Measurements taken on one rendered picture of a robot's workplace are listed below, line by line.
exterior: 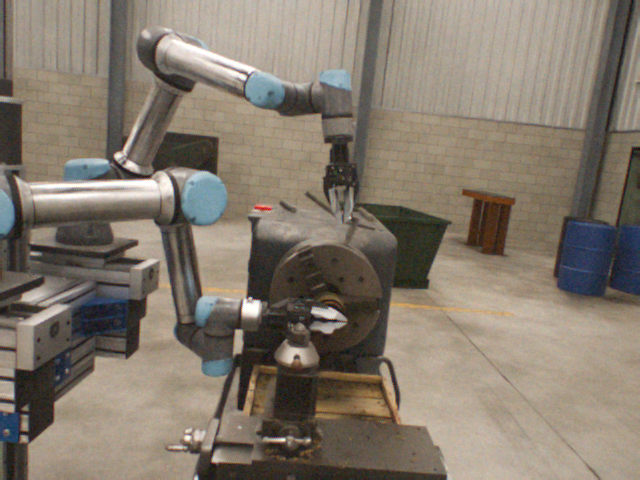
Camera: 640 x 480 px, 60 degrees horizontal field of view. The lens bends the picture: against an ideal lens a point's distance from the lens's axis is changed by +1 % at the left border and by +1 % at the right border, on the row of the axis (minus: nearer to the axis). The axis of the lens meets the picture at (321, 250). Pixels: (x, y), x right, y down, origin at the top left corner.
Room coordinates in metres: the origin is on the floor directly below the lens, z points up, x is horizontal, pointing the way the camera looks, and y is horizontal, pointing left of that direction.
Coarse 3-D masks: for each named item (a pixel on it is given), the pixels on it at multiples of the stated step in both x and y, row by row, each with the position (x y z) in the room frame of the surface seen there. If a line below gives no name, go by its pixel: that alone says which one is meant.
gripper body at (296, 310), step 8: (264, 304) 1.27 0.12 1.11; (288, 304) 1.28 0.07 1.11; (296, 304) 1.29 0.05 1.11; (304, 304) 1.30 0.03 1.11; (264, 312) 1.25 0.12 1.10; (272, 312) 1.27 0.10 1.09; (280, 312) 1.28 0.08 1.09; (288, 312) 1.23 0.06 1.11; (296, 312) 1.23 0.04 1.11; (304, 312) 1.23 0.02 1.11; (264, 320) 1.23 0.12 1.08; (272, 320) 1.25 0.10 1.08; (280, 320) 1.25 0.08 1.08; (288, 320) 1.23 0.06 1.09; (296, 320) 1.23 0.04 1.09; (304, 320) 1.24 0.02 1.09; (264, 328) 1.23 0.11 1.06; (272, 328) 1.24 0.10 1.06; (280, 328) 1.24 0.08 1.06; (288, 328) 1.24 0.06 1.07
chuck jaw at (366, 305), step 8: (344, 296) 1.46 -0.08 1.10; (352, 296) 1.47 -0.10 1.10; (360, 296) 1.47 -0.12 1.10; (344, 304) 1.39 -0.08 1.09; (352, 304) 1.41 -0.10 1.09; (360, 304) 1.42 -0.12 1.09; (368, 304) 1.44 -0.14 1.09; (376, 304) 1.44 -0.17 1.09; (344, 312) 1.39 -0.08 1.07; (352, 312) 1.41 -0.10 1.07; (360, 312) 1.43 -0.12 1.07; (368, 312) 1.44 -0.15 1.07
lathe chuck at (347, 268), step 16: (320, 240) 1.53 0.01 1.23; (336, 240) 1.55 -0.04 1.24; (288, 256) 1.49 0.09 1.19; (320, 256) 1.47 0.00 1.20; (336, 256) 1.47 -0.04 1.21; (352, 256) 1.47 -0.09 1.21; (288, 272) 1.46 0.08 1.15; (304, 272) 1.47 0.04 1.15; (336, 272) 1.47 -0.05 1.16; (352, 272) 1.47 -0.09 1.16; (368, 272) 1.48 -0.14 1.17; (272, 288) 1.46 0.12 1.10; (288, 288) 1.47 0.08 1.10; (304, 288) 1.47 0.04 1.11; (352, 288) 1.47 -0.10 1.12; (368, 288) 1.48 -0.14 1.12; (352, 320) 1.48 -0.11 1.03; (368, 320) 1.48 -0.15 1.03; (320, 336) 1.47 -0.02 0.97; (336, 336) 1.47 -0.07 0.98; (352, 336) 1.48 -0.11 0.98; (320, 352) 1.47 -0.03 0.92
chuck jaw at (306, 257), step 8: (304, 256) 1.47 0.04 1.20; (312, 256) 1.43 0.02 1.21; (304, 264) 1.43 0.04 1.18; (312, 264) 1.43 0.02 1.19; (312, 272) 1.43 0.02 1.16; (320, 272) 1.46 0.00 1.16; (312, 280) 1.41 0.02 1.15; (320, 280) 1.41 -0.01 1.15; (312, 288) 1.40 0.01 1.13; (320, 288) 1.39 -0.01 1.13
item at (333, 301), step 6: (324, 294) 1.38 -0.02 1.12; (330, 294) 1.38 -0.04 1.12; (318, 300) 1.36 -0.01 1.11; (324, 300) 1.35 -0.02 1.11; (330, 300) 1.35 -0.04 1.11; (336, 300) 1.35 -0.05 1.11; (342, 300) 1.39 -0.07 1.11; (330, 306) 1.32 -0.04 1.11; (336, 306) 1.32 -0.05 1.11; (342, 306) 1.36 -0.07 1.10; (342, 312) 1.33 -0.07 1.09; (318, 318) 1.32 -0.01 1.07; (324, 318) 1.38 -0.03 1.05
